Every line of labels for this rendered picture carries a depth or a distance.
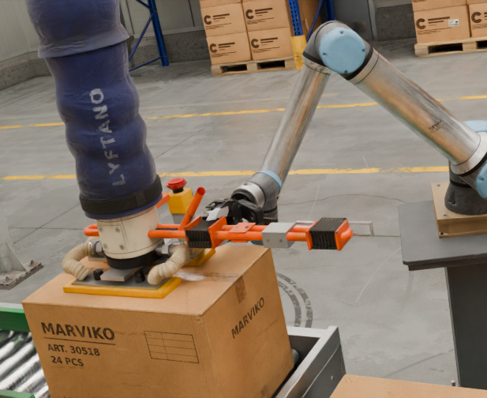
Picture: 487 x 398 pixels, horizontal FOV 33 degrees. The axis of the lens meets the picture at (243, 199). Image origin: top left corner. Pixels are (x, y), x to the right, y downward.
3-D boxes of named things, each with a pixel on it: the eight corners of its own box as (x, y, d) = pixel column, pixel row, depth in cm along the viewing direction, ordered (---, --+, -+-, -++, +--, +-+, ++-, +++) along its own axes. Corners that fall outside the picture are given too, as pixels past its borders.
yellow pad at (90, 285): (63, 293, 229) (58, 276, 227) (84, 276, 237) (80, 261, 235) (162, 299, 212) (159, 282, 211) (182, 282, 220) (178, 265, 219)
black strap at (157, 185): (65, 214, 221) (61, 200, 220) (114, 184, 240) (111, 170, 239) (132, 215, 210) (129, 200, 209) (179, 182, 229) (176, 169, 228)
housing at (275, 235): (263, 249, 205) (260, 232, 204) (275, 238, 211) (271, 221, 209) (288, 249, 202) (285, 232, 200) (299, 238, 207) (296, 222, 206)
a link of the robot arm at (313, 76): (316, 8, 241) (235, 207, 264) (324, 15, 230) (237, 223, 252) (352, 21, 244) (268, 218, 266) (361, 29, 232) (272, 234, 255)
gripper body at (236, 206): (209, 232, 226) (230, 215, 235) (236, 233, 221) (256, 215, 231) (204, 206, 223) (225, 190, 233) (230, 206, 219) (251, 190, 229)
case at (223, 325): (58, 421, 242) (20, 301, 229) (133, 351, 274) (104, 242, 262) (233, 449, 213) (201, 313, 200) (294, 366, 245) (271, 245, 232)
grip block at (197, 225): (186, 249, 215) (181, 228, 213) (204, 234, 223) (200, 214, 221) (213, 249, 211) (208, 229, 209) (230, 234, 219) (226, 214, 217)
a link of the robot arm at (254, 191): (267, 211, 235) (260, 180, 231) (259, 218, 231) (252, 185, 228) (240, 211, 239) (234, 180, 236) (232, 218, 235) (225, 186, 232)
